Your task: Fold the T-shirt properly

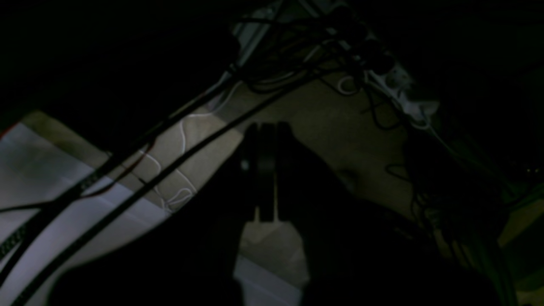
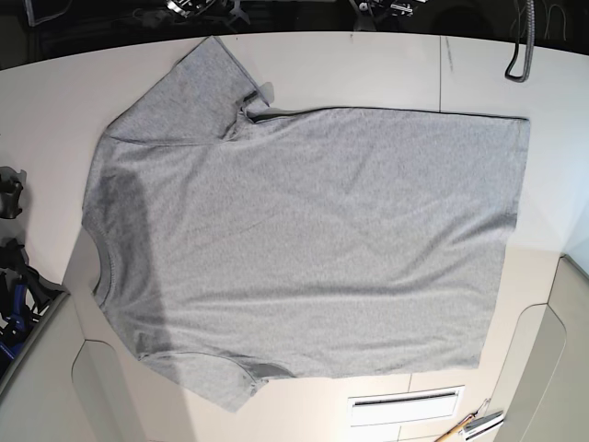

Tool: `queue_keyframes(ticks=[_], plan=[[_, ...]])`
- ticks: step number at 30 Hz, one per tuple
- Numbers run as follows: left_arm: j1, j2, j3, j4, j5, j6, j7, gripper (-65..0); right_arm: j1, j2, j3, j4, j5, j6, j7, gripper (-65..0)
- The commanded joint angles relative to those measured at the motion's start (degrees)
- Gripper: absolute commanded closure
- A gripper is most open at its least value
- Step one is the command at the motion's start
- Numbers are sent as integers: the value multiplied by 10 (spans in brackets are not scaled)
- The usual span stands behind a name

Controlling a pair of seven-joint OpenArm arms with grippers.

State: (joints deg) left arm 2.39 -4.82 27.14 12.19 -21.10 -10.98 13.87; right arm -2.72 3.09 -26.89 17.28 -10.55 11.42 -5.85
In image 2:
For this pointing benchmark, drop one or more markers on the black object at left edge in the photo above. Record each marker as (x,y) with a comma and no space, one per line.
(11,189)

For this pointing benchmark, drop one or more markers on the white ceiling air vent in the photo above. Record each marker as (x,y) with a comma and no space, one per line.
(405,408)

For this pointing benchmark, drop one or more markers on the wooden handled tool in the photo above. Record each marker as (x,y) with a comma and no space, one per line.
(464,422)

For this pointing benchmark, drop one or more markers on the blue and black equipment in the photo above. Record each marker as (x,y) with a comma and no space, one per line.
(25,298)

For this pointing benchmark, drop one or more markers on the white flat device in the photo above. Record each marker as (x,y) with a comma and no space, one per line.
(482,426)

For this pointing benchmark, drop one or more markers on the grey T-shirt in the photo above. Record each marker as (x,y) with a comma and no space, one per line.
(239,246)

